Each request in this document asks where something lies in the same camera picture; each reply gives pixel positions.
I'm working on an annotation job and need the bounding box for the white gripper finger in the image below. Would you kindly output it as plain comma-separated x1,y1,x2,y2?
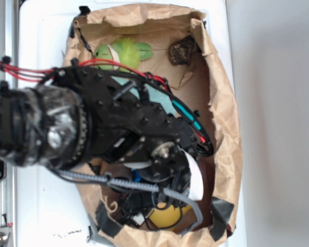
184,151,204,201

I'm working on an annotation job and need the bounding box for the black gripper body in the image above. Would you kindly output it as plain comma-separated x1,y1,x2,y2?
113,138,196,229

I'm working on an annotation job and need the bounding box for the yellow sponge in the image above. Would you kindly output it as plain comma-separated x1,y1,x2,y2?
148,205,191,231

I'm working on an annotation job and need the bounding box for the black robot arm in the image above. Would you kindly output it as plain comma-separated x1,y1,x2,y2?
0,66,213,224

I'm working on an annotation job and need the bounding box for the blue block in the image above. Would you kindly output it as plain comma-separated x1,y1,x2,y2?
131,169,142,183

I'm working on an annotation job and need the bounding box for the light teal cloth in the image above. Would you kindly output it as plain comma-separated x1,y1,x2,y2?
112,77,177,115

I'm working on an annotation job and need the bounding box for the dark brown rock lump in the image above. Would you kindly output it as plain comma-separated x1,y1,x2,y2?
169,36,197,65

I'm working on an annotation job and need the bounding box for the brown paper bag tray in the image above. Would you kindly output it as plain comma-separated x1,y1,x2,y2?
63,3,243,246

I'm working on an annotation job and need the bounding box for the green plush toy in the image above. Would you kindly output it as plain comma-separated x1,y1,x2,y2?
94,37,154,69

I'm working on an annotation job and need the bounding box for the grey braided cable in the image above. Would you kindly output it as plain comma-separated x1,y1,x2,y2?
58,169,204,236

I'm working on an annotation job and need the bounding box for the red wire bundle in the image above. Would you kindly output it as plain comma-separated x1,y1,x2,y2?
0,50,170,90

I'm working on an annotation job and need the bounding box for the aluminium frame rail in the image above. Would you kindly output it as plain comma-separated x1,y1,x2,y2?
0,1,19,246

